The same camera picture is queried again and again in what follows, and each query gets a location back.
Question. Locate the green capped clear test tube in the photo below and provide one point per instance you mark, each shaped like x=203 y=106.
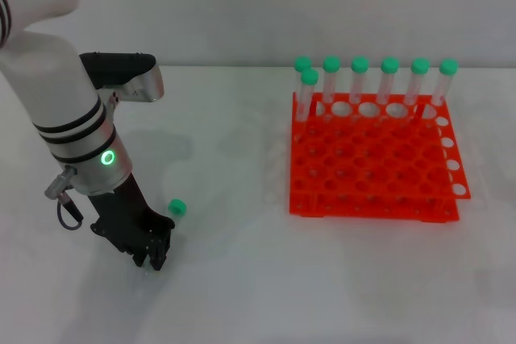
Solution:
x=331 y=63
x=359 y=64
x=448 y=67
x=302 y=63
x=177 y=206
x=309 y=77
x=419 y=65
x=389 y=64

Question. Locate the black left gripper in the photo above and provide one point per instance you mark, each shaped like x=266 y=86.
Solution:
x=121 y=219

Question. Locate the orange plastic test tube rack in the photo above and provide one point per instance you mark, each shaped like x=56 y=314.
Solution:
x=363 y=158

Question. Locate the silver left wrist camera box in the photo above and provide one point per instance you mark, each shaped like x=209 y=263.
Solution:
x=133 y=78

